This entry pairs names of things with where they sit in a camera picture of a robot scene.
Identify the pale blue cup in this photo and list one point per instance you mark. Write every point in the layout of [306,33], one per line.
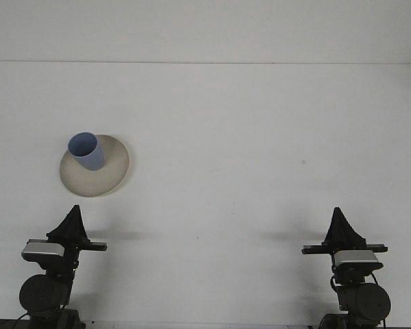
[89,159]

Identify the pale round plate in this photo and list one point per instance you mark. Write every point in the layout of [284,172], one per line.
[99,181]

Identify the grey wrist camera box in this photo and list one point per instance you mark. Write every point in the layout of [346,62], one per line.
[357,258]
[42,252]

